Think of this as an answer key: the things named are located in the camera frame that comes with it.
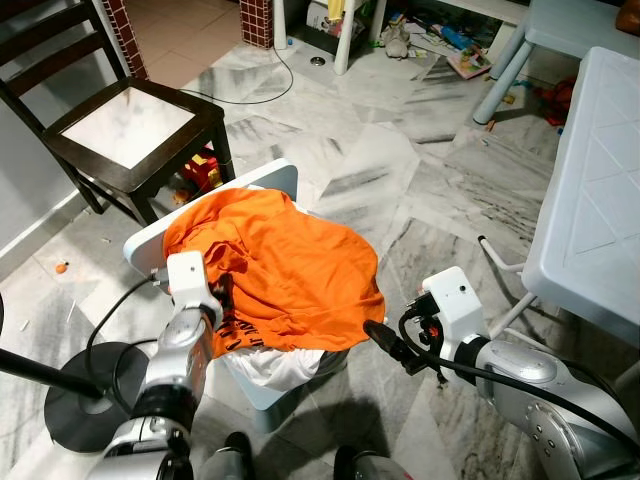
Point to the pale blue laundry bin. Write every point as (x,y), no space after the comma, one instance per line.
(145,248)

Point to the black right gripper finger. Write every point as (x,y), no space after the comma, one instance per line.
(383,349)
(392,338)

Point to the colourful picture book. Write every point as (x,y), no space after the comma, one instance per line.
(470,62)

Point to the red toy truck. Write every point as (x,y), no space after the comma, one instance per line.
(203,172)

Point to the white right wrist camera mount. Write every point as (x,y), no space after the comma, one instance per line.
(455,300)

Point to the dark wooden chair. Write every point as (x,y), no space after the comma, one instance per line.
(125,125)

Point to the small orange ball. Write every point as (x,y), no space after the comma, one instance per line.
(62,267)

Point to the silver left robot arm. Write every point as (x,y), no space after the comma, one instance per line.
(180,350)

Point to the red plastic toy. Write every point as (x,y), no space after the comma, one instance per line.
(558,100)

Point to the small white table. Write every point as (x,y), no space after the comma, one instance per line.
(343,45)

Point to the white plastic folding table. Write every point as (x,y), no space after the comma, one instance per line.
(600,180)

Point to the pale blue plastic table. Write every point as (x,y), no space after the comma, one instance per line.
(575,25)

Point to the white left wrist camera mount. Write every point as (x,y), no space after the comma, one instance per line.
(190,280)

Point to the black pedestal fan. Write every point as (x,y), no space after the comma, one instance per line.
(90,410)

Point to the white garment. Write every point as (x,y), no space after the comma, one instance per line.
(275,368)

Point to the orange shirt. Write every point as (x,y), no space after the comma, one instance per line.
(290,270)

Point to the grey plush toy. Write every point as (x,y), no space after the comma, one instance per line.
(398,40)

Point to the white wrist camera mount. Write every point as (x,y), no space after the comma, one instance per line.
(455,300)
(190,280)

